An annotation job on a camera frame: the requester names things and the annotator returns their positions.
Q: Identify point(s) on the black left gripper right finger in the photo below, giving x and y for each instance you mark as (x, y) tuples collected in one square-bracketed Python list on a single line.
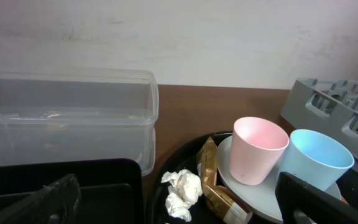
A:
[(300, 202)]

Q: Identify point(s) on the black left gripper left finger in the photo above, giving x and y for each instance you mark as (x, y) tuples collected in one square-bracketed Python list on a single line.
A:
[(57, 202)]

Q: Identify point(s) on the grey round plate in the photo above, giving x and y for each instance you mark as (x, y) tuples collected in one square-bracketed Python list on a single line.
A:
[(260, 198)]

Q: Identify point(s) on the blue plastic cup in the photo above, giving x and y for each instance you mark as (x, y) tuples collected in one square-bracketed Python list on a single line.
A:
[(315, 158)]

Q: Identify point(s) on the gold snack wrapper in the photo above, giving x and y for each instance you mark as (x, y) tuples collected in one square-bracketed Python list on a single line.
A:
[(220, 200)]

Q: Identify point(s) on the pink plastic cup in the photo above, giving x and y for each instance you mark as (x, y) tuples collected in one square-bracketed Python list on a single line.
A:
[(256, 146)]

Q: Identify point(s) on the white tissue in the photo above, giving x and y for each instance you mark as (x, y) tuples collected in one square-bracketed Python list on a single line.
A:
[(183, 192)]

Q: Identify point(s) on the grey dishwasher rack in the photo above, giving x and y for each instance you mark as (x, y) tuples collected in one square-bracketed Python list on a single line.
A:
[(326, 106)]

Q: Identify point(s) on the black rectangular tray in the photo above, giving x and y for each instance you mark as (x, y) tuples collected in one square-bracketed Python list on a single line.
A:
[(111, 189)]

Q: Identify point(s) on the clear plastic bin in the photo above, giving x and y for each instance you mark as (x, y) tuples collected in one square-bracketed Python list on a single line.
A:
[(78, 115)]

